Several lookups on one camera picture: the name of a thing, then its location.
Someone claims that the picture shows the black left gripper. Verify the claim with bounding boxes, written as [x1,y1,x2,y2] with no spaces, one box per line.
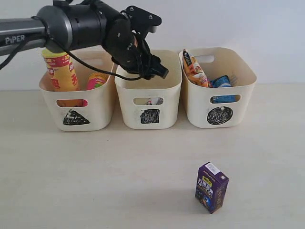
[111,33,169,79]

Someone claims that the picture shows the white blue milk pouch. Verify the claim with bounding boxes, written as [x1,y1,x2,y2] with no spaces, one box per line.
[144,97,163,105]

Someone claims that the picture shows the orange noodle packet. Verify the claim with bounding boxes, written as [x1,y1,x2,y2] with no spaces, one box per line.
[182,49,212,88]

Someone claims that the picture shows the blue noodle packet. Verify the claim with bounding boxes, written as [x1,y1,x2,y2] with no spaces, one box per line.
[209,75,239,104]

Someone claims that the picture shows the pink Lays chips can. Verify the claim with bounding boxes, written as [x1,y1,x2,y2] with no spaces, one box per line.
[81,72,111,107]

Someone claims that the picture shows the yellow Lays chips can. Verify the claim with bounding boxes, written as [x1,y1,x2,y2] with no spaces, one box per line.
[42,49,80,92]

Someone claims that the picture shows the purple drink carton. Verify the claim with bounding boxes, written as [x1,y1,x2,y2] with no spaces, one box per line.
[195,162,229,214]

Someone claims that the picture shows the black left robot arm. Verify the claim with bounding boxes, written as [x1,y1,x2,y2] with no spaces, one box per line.
[0,0,168,80]

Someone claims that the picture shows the cream bin with square mark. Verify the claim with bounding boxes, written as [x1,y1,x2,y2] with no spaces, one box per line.
[115,50,182,129]

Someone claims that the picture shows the cream bin with circle mark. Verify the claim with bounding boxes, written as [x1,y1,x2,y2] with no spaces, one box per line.
[181,47,257,128]

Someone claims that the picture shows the cream bin with triangle mark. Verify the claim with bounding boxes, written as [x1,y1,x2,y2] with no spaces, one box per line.
[39,55,117,131]

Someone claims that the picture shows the black cable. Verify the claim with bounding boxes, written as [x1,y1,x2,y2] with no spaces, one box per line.
[0,0,153,82]

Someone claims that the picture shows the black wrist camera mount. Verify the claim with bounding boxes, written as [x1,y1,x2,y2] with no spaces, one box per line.
[121,5,162,40]

